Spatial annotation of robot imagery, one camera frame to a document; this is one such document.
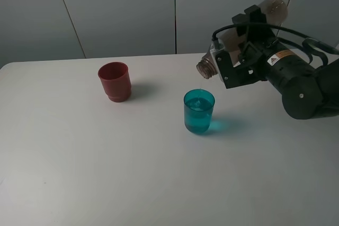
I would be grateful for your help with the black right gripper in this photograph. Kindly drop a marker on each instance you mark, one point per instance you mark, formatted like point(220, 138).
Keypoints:
point(260, 42)

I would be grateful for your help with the smoky translucent water bottle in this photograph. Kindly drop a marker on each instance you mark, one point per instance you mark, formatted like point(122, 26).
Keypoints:
point(276, 11)

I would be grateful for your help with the teal translucent plastic cup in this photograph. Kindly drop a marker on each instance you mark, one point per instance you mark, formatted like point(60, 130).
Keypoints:
point(198, 109)

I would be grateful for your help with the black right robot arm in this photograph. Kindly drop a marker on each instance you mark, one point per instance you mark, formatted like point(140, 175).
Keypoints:
point(301, 73)

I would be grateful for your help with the red plastic cup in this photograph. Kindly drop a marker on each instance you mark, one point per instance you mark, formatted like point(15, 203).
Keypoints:
point(115, 79)

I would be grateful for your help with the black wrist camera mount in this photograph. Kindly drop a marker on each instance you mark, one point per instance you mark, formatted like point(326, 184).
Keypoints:
point(231, 76)

